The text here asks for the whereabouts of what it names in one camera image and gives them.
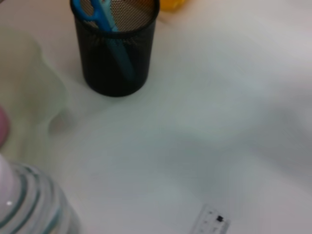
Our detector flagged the blue scissors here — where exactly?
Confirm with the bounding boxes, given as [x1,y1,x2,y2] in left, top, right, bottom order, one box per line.
[71,0,135,81]

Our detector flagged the pink peach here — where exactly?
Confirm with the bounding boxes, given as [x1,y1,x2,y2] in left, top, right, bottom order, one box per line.
[0,107,11,149]

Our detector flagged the clear water bottle green label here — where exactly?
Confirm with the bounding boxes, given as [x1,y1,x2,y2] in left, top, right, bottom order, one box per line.
[0,153,81,234]

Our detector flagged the black mesh pen holder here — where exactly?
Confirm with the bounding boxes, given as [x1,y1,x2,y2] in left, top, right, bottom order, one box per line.
[70,0,161,98]

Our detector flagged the clear plastic ruler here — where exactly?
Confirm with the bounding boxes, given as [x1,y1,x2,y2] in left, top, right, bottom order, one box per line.
[192,204,232,234]

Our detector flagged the green translucent fruit bowl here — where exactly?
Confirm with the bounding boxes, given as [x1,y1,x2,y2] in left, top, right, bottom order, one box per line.
[0,29,70,161]

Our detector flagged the yellow plastic bin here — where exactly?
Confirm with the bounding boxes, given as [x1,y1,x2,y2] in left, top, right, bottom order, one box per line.
[159,0,189,12]

